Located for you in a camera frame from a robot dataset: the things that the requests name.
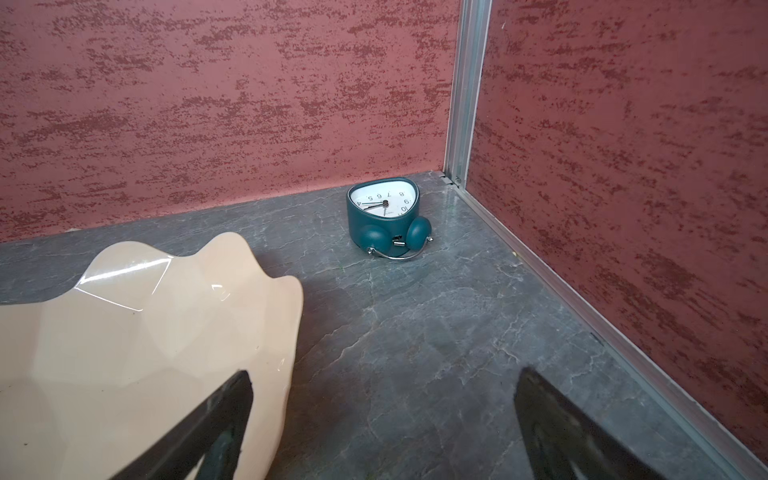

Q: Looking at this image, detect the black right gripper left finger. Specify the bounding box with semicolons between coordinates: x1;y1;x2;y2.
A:
113;370;253;479

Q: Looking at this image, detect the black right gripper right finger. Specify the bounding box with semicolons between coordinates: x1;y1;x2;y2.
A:
514;367;663;479

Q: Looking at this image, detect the pink faceted scalloped bowl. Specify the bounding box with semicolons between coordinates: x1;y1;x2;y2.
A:
1;232;304;479

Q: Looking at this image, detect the teal twin-bell alarm clock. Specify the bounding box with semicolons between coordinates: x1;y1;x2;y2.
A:
346;177;433;262

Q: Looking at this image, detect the aluminium right corner post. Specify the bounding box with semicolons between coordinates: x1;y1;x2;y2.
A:
443;0;492;189

